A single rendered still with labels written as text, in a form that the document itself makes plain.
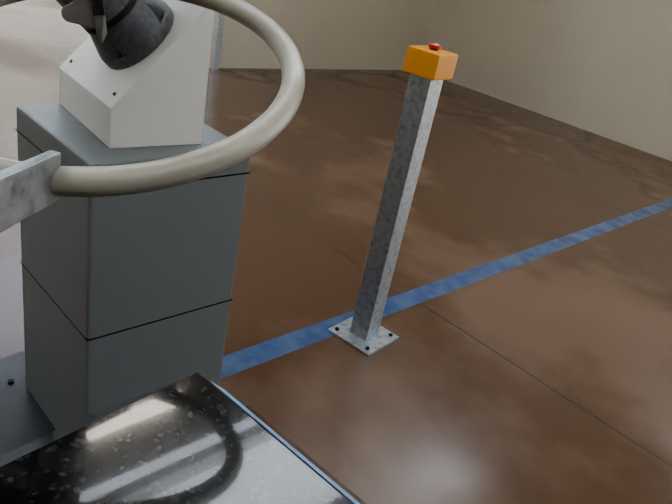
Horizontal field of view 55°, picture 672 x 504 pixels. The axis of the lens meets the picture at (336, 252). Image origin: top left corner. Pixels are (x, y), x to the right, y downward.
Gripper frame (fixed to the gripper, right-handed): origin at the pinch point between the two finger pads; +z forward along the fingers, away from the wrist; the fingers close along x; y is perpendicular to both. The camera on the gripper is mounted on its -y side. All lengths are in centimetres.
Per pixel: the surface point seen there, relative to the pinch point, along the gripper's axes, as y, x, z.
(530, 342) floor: -150, -27, 153
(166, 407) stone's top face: -2, 59, 16
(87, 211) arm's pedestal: 8.1, -8.6, 43.7
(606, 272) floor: -239, -79, 181
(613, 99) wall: -474, -352, 255
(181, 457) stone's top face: -3, 67, 14
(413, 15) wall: -345, -572, 267
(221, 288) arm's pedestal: -20, -14, 79
